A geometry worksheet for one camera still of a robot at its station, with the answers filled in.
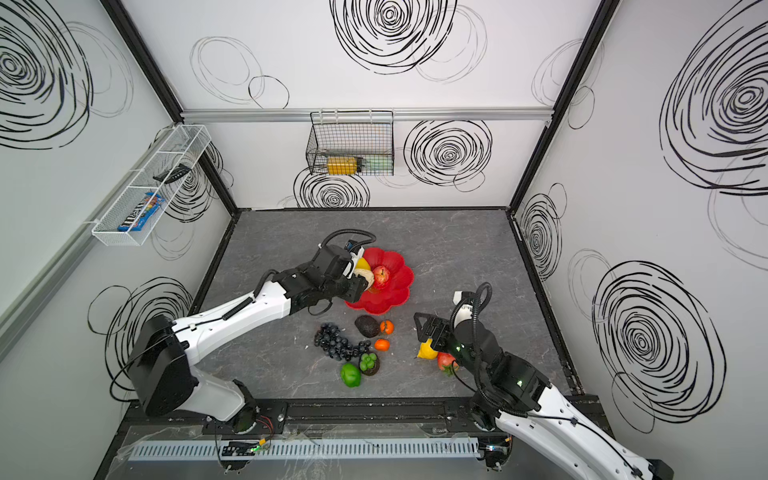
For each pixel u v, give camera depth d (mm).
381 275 936
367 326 846
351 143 991
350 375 773
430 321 631
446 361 792
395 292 944
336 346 804
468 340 526
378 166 885
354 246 710
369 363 771
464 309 600
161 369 407
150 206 718
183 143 913
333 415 753
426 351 807
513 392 496
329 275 621
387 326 866
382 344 827
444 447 708
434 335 639
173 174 777
